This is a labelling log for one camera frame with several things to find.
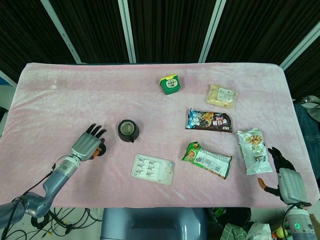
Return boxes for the pink table cloth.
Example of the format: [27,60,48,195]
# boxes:
[0,62,315,209]

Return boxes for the dark chocolate snack bag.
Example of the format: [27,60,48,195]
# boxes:
[185,107,233,133]

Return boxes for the green yellow small box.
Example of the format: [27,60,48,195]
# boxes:
[159,73,182,96]

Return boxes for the black cable bundle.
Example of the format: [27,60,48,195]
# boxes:
[0,207,104,240]

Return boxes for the hook blister pack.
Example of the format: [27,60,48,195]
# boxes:
[130,153,176,186]

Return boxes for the checkered cloth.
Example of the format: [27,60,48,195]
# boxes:
[221,223,248,240]

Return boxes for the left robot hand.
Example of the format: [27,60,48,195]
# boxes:
[71,123,107,161]

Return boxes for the dark green toy pot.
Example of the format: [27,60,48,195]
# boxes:
[117,119,141,144]

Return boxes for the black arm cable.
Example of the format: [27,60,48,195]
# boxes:
[0,163,57,240]

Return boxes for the white plastic bag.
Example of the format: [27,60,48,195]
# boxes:
[246,221,272,240]

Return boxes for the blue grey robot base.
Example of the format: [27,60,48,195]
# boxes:
[99,207,209,240]

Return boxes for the yellow snack packet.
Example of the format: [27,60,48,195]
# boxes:
[206,83,239,110]

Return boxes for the blue jeans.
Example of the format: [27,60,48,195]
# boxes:
[293,102,320,187]

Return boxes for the green snack bag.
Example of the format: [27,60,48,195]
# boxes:
[181,141,233,180]

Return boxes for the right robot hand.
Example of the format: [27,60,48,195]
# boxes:
[257,146,313,207]

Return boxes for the white nut snack bag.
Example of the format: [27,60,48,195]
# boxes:
[236,128,274,176]

